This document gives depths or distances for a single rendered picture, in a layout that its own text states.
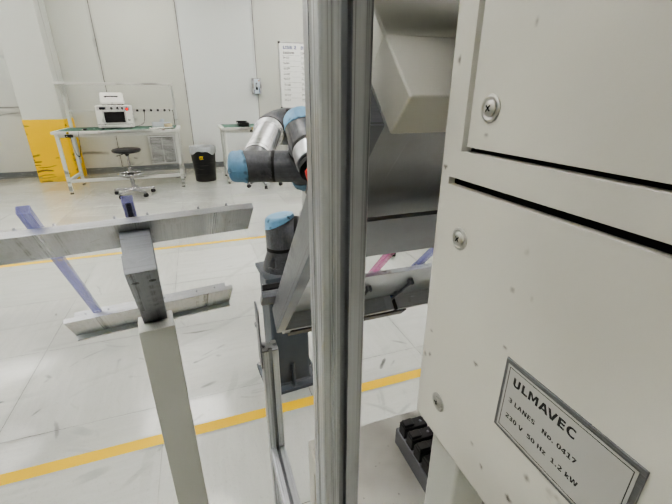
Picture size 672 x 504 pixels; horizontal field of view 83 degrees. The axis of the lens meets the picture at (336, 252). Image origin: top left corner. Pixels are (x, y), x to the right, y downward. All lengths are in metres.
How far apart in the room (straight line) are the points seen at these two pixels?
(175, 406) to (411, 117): 0.71
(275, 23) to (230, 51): 0.91
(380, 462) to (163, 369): 0.43
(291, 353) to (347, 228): 1.43
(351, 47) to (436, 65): 0.07
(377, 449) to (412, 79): 0.63
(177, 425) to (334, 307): 0.61
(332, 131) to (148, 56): 7.20
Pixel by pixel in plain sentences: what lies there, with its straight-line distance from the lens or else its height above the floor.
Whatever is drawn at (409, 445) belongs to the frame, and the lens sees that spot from 0.73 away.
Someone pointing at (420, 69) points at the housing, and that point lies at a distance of 0.31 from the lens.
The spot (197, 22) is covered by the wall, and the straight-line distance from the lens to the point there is 7.50.
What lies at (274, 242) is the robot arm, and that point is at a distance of 1.50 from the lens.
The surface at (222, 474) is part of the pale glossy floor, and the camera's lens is 1.57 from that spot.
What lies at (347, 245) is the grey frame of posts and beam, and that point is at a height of 1.09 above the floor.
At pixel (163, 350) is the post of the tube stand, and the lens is 0.78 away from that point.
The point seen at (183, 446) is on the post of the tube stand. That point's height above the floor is 0.54.
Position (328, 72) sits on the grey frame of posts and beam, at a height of 1.22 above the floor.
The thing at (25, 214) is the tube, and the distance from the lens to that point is 0.58.
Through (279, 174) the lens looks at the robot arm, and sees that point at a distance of 0.92.
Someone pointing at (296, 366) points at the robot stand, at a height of 0.09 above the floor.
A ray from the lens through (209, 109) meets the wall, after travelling 7.42.
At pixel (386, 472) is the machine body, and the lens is 0.75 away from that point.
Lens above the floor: 1.21
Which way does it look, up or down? 22 degrees down
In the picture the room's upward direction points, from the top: straight up
